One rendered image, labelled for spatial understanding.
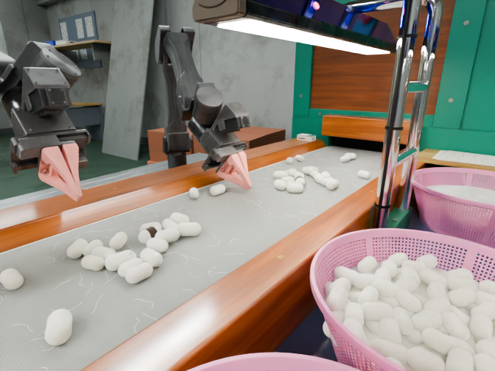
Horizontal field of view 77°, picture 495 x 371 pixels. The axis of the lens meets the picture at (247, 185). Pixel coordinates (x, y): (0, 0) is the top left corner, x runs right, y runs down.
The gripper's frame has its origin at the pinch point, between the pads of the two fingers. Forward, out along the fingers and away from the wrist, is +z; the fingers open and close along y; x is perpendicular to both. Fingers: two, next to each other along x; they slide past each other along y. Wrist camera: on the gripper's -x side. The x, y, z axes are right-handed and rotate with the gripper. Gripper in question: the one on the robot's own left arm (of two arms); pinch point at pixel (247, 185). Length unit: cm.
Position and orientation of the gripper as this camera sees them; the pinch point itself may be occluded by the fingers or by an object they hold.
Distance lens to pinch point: 66.8
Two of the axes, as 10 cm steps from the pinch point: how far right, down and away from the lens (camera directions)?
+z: 5.9, 7.7, -2.6
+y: 6.4, -2.4, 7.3
